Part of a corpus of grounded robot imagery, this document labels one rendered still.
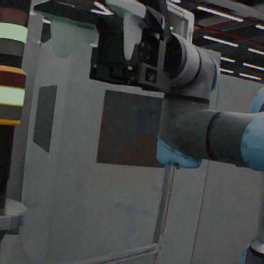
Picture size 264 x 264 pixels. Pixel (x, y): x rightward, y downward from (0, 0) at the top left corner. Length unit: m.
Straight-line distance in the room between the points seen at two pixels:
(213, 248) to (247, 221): 0.51
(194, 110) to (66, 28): 0.25
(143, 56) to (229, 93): 3.70
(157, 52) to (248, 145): 0.17
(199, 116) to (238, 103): 3.64
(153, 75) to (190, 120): 0.12
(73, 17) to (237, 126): 0.26
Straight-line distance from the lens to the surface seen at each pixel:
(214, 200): 4.20
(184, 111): 0.60
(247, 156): 0.54
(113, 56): 0.47
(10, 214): 0.32
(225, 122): 0.56
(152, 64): 0.48
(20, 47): 0.33
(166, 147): 0.61
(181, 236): 3.49
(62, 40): 0.45
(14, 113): 0.32
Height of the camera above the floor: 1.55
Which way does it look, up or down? 3 degrees down
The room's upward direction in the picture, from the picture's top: 7 degrees clockwise
